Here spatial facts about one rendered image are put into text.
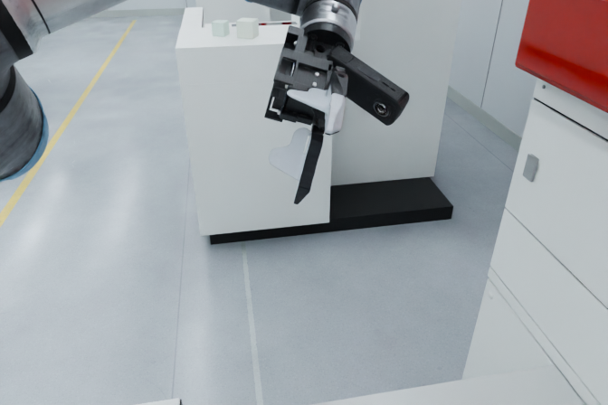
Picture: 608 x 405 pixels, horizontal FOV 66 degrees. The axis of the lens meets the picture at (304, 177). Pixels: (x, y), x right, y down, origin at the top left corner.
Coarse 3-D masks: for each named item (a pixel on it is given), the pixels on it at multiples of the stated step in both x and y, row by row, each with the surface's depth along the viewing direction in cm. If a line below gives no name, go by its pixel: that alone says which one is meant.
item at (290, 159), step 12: (300, 132) 57; (312, 132) 58; (300, 144) 57; (312, 144) 56; (276, 156) 57; (288, 156) 57; (300, 156) 57; (312, 156) 57; (288, 168) 57; (300, 168) 57; (312, 168) 57; (300, 180) 57; (312, 180) 57; (300, 192) 56
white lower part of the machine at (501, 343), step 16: (496, 288) 85; (496, 304) 85; (480, 320) 91; (496, 320) 86; (512, 320) 81; (480, 336) 92; (496, 336) 86; (512, 336) 81; (528, 336) 76; (480, 352) 92; (496, 352) 87; (512, 352) 81; (528, 352) 77; (544, 352) 73; (464, 368) 100; (480, 368) 93; (496, 368) 87; (512, 368) 82; (528, 368) 77
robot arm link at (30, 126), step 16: (16, 80) 47; (16, 96) 47; (32, 96) 51; (0, 112) 45; (16, 112) 48; (32, 112) 51; (0, 128) 47; (16, 128) 49; (32, 128) 52; (48, 128) 56; (0, 144) 48; (16, 144) 50; (32, 144) 53; (0, 160) 49; (16, 160) 52; (32, 160) 54; (0, 176) 54; (16, 176) 55
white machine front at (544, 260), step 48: (528, 144) 72; (576, 144) 62; (528, 192) 73; (576, 192) 63; (528, 240) 74; (576, 240) 64; (528, 288) 75; (576, 288) 64; (576, 336) 65; (576, 384) 66
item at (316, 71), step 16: (288, 32) 58; (304, 32) 58; (320, 32) 57; (336, 32) 57; (288, 48) 59; (304, 48) 57; (320, 48) 59; (288, 64) 54; (304, 64) 53; (320, 64) 54; (288, 80) 51; (304, 80) 53; (320, 80) 53; (272, 96) 53; (288, 96) 58; (272, 112) 57; (288, 112) 56; (304, 112) 56; (320, 112) 55
